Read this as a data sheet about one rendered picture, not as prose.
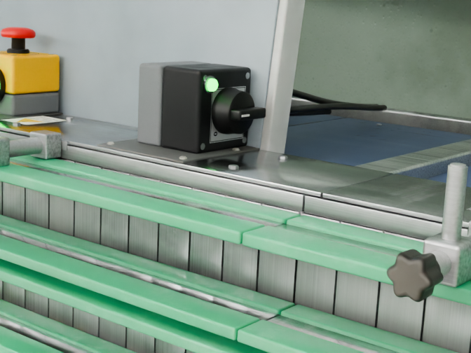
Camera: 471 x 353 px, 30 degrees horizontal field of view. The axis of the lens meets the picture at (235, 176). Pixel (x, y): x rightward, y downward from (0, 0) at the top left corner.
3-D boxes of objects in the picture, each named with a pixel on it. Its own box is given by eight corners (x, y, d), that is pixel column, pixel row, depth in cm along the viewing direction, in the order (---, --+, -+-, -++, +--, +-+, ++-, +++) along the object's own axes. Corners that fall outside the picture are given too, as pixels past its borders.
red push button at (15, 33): (-7, 55, 103) (-7, 26, 103) (21, 54, 106) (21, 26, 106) (15, 58, 101) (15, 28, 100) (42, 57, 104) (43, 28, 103)
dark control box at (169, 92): (191, 135, 94) (135, 143, 87) (194, 60, 92) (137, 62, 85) (252, 146, 89) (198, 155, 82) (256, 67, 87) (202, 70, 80)
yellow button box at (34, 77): (25, 106, 110) (-25, 110, 104) (26, 45, 109) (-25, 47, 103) (63, 113, 106) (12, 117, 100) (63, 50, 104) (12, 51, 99)
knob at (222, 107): (239, 131, 87) (266, 136, 85) (209, 135, 83) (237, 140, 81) (241, 85, 86) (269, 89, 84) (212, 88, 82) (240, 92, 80)
